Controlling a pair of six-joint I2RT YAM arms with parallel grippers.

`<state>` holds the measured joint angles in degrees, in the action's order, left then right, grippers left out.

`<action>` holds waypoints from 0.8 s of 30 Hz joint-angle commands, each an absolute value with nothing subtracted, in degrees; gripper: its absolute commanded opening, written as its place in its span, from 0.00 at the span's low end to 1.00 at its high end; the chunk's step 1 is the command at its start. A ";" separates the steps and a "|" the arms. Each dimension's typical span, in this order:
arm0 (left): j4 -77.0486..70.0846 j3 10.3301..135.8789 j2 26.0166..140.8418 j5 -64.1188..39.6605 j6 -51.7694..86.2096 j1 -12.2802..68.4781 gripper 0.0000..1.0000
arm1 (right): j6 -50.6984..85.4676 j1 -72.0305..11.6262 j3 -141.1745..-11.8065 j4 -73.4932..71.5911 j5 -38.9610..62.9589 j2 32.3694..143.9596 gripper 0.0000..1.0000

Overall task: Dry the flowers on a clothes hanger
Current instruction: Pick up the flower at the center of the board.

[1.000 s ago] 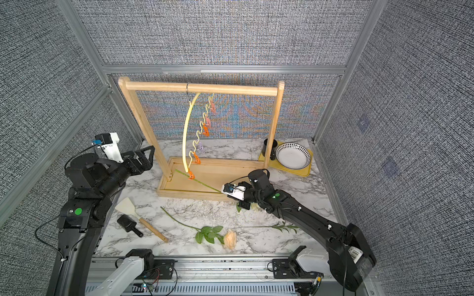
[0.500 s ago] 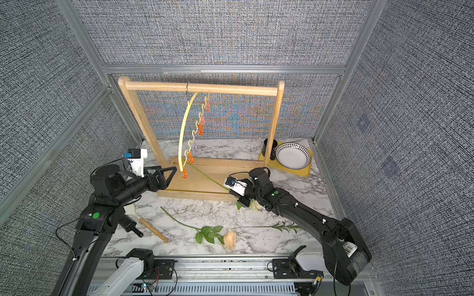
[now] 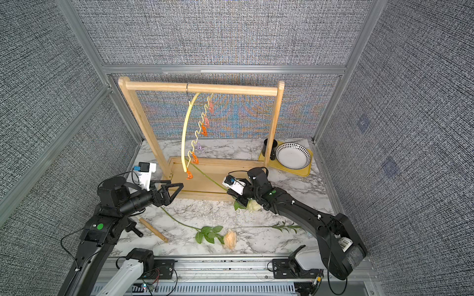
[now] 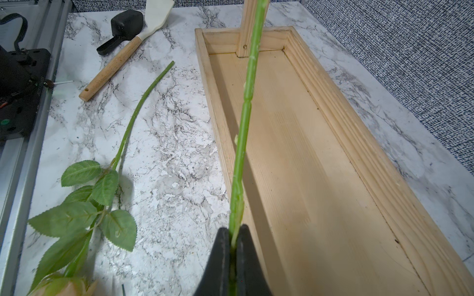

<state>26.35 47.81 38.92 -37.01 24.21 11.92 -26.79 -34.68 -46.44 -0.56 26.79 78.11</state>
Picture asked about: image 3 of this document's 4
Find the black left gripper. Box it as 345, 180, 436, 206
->
119, 179, 183, 218

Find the white rose with stem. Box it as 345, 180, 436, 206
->
185, 163, 262, 211

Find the yellow plastic clip hanger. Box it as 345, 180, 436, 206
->
181, 92, 214, 177

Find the peach rose with stem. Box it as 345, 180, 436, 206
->
160, 207, 237, 250

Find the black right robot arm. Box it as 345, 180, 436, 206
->
222, 167, 368, 280

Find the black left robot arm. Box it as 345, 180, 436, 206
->
59, 176, 184, 296

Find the black cup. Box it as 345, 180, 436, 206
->
262, 138, 278, 161

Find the black scoop tool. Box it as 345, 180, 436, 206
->
125, 222, 144, 238

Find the green leafy sprig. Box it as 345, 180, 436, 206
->
241, 222, 303, 234

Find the white patterned plate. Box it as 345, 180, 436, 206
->
276, 143, 311, 170

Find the yellow tray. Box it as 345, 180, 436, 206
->
269, 141, 313, 177

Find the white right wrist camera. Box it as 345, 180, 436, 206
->
222, 175, 247, 196

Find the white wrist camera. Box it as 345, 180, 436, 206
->
133, 162, 157, 191
222, 175, 247, 196

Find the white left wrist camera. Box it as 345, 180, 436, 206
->
133, 162, 157, 191

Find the wooden hanging rack frame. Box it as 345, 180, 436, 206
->
118, 76, 285, 201

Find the wooden handled spatula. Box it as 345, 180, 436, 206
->
139, 218, 169, 243

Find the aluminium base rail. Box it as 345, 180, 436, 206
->
59, 255, 384, 296

